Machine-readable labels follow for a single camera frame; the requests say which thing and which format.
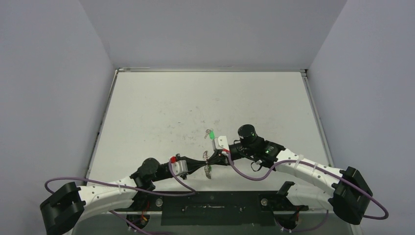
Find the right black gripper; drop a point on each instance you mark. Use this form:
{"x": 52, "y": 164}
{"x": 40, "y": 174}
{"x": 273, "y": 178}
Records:
{"x": 223, "y": 155}

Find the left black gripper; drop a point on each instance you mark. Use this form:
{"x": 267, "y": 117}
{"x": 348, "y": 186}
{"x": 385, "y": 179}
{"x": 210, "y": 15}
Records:
{"x": 193, "y": 165}

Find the large keyring with small rings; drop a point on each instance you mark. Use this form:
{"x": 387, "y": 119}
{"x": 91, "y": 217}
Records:
{"x": 206, "y": 157}

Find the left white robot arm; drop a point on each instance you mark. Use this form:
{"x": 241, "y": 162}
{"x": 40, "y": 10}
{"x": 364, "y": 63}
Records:
{"x": 71, "y": 203}

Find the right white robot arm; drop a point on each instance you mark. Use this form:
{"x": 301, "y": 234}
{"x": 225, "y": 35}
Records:
{"x": 343, "y": 191}

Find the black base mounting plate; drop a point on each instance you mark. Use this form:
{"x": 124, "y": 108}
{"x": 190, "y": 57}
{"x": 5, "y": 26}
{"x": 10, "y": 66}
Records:
{"x": 219, "y": 208}

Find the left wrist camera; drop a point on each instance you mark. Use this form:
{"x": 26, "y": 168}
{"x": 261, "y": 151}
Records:
{"x": 179, "y": 168}

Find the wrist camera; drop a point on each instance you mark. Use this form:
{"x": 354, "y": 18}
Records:
{"x": 220, "y": 143}
{"x": 179, "y": 168}

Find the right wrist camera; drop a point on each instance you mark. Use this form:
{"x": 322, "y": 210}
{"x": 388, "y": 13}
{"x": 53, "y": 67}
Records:
{"x": 220, "y": 143}

